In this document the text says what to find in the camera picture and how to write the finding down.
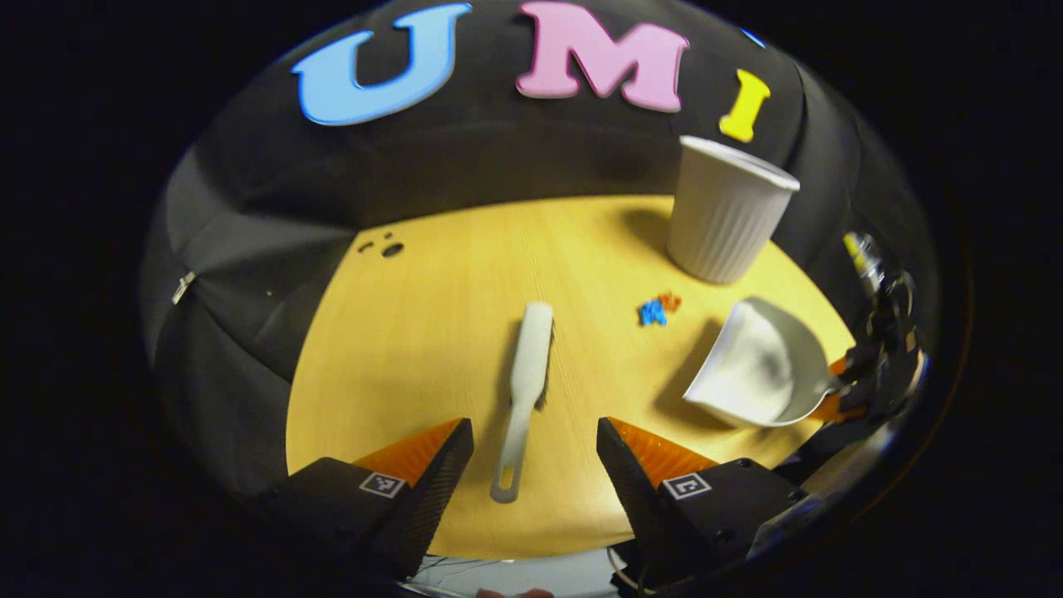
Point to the white ribbed garbage bin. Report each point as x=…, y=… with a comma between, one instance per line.
x=722, y=224

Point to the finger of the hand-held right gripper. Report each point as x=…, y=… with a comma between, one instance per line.
x=843, y=407
x=855, y=364

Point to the white cloth clip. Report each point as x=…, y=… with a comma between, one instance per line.
x=183, y=287

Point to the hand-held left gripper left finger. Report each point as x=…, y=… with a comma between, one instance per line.
x=432, y=490

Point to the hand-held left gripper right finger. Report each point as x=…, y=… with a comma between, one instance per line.
x=631, y=490

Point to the wooden desktop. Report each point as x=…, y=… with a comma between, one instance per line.
x=432, y=332

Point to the small white broom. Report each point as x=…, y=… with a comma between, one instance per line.
x=531, y=357

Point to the white dustpan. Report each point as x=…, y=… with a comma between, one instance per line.
x=756, y=365

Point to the black backdrop cloth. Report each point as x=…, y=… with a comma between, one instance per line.
x=498, y=158

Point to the orange paper scrap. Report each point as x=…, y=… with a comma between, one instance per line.
x=671, y=302

